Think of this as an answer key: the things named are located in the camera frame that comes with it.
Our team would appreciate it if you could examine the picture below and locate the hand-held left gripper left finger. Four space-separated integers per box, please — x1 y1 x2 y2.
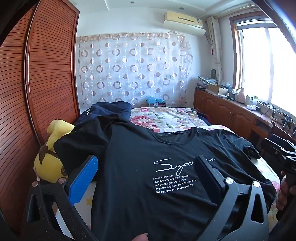
22 155 99 241

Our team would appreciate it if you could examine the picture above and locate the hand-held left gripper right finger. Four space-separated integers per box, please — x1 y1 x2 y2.
195 155 270 241

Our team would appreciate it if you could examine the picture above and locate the black printed t-shirt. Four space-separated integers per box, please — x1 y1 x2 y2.
54 119 277 241

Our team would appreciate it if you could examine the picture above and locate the person's right hand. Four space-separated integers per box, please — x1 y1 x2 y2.
276 171 296 212

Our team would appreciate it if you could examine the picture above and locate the person's left hand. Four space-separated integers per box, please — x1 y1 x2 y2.
131 233 150 241

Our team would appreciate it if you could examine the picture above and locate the strawberry flower bed sheet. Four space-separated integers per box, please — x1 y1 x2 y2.
52 125 281 232

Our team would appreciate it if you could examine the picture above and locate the yellow plush toy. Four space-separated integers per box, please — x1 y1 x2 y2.
33 119 75 184

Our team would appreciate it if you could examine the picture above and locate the long wooden cabinet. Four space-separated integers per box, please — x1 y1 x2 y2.
194 88 296 150

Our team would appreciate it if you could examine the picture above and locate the pink jug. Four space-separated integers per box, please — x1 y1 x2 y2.
236 88 246 104

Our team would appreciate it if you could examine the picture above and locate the floral blanket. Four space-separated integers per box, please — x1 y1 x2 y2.
129 107 210 134

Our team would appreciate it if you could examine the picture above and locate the navy folded garment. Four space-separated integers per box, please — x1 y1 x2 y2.
77 101 133 130

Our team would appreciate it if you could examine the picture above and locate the cardboard box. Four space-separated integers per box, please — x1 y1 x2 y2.
207 83 228 96

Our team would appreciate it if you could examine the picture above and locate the wood-framed window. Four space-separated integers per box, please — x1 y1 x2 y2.
230 13 296 116

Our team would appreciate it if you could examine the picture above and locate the blue item on box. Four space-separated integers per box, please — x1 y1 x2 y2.
146 95 166 107

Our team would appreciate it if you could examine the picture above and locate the stack of folded papers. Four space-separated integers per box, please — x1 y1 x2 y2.
197 76 219 90

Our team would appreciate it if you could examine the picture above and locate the wooden slatted wardrobe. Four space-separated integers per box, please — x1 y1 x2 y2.
0 0 80 232

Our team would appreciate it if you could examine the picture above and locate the tied patterned window curtain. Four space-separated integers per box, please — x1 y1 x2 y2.
206 16 224 81

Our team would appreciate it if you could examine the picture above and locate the sheer circle-patterned curtain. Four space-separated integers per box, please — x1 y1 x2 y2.
77 32 194 108

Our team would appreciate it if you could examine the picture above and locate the wall air conditioner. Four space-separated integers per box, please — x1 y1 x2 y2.
163 10 206 37

